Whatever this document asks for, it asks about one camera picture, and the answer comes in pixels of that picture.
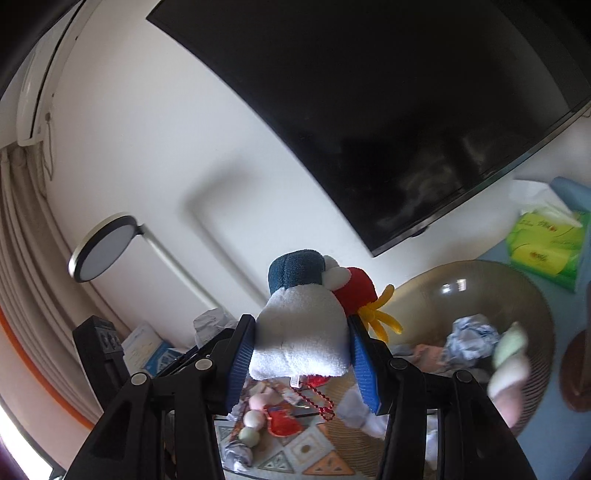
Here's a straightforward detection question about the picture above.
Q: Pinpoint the three-ball plush dango toy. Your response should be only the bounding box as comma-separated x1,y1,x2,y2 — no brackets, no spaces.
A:
487,322,531,428

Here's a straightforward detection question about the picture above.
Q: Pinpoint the blue white red plush toy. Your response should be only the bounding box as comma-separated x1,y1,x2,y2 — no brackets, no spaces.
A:
249,249,404,386

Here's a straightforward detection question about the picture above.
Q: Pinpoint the blue cover book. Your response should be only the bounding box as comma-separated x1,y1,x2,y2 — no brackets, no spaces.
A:
122,324,182,377

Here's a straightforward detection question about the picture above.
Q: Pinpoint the beige curtain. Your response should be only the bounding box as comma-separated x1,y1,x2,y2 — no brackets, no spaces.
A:
1,144,130,422

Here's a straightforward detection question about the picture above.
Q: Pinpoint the crumpled paper in bowl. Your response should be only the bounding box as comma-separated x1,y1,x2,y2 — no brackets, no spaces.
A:
444,314,501,367

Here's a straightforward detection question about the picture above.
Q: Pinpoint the white desk lamp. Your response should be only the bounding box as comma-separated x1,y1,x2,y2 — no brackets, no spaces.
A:
67,212,221,310

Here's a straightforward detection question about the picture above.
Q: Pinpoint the red snack bag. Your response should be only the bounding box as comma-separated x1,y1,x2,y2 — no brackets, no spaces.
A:
266,404,304,438

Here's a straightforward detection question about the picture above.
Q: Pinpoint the patterned blue orange rug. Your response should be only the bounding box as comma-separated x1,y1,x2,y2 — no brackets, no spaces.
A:
214,378,383,479

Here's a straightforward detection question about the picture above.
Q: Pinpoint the green tissue pack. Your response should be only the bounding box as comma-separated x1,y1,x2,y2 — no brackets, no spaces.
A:
506,177,590,292

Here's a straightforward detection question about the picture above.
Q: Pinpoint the white air conditioner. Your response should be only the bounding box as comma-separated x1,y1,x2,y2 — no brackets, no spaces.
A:
16,0,100,147

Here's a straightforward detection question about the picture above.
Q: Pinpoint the wall mounted black television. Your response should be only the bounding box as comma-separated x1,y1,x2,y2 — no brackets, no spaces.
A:
148,1,590,255

